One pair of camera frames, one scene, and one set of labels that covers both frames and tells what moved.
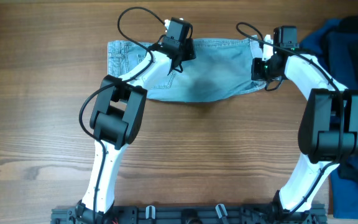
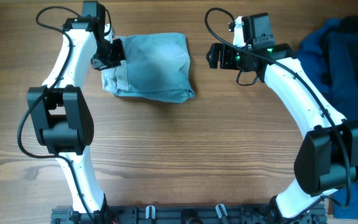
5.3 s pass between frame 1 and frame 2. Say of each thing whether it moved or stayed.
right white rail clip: stayed
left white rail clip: stayed
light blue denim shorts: moved
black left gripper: moved
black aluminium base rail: stayed
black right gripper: moved
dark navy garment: stayed
